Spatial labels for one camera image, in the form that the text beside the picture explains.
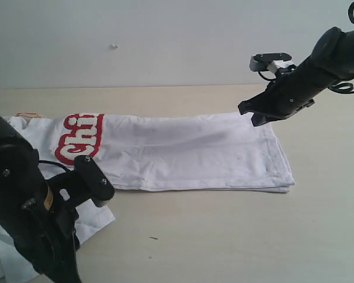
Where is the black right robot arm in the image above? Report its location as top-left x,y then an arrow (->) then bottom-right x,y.
238,27 -> 354,127

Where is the orange size tag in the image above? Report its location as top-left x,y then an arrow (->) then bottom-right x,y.
15,112 -> 45,119

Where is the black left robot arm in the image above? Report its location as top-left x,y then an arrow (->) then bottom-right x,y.
0,117 -> 89,282

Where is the white t-shirt red lettering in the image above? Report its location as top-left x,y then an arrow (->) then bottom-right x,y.
0,111 -> 296,281

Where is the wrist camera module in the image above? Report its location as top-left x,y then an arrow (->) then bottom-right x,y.
74,156 -> 115,208
249,52 -> 293,74

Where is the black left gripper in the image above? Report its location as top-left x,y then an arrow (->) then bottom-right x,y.
2,170 -> 88,282

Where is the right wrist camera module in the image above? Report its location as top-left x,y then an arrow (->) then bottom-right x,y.
249,52 -> 293,74

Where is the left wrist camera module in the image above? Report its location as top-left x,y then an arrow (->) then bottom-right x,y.
74,156 -> 115,208

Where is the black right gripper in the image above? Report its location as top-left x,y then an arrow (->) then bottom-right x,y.
238,58 -> 333,127

